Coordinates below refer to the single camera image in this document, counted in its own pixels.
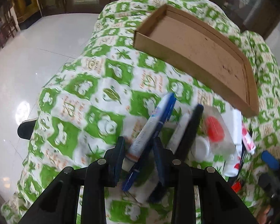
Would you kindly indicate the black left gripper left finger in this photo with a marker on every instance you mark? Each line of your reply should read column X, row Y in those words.
column 114, row 158

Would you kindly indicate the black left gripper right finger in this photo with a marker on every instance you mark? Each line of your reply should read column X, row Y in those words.
column 163, row 159

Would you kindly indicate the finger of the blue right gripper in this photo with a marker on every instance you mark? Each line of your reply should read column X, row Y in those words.
column 270, row 160

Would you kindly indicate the white ointment tube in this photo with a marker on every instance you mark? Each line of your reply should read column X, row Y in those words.
column 160, row 115

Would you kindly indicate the blue marker pen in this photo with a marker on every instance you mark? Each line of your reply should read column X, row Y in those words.
column 136, row 168

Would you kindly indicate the black thick marker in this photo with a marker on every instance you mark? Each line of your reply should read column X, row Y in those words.
column 179, row 143

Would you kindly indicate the pink rose hand cream tube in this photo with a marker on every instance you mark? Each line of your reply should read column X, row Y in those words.
column 247, row 140

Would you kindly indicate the clear bag red item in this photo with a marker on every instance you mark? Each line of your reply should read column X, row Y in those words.
column 218, row 135

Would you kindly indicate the right hand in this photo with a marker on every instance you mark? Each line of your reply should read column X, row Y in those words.
column 262, row 215

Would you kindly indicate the red lighter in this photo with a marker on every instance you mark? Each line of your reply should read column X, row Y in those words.
column 237, row 185

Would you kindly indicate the small white bottle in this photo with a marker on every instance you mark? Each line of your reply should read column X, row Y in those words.
column 231, row 167

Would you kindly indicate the green white patterned cloth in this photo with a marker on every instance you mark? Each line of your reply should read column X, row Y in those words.
column 111, row 90

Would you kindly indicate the brown cardboard tray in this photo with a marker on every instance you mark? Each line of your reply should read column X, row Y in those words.
column 192, row 46

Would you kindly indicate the wooden dining chairs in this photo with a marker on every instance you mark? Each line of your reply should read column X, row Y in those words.
column 8, row 28

